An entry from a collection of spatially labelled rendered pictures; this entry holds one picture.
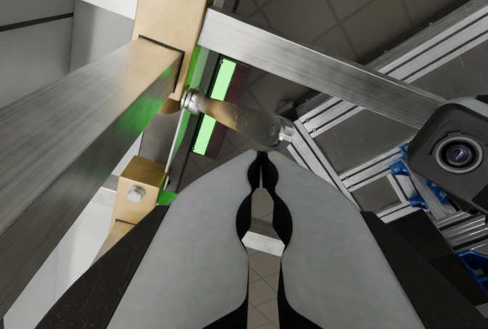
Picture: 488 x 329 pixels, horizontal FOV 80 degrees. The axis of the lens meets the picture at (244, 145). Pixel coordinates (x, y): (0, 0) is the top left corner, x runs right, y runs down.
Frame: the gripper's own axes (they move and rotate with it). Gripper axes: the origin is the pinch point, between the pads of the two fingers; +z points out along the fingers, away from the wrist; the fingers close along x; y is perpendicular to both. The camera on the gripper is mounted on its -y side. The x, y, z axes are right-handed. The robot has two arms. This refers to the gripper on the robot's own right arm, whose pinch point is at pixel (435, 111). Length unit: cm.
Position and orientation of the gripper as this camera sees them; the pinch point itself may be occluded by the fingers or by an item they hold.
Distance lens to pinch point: 36.0
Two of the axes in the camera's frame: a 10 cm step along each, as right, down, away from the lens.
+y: 9.4, 3.2, 1.4
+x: 3.4, -8.1, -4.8
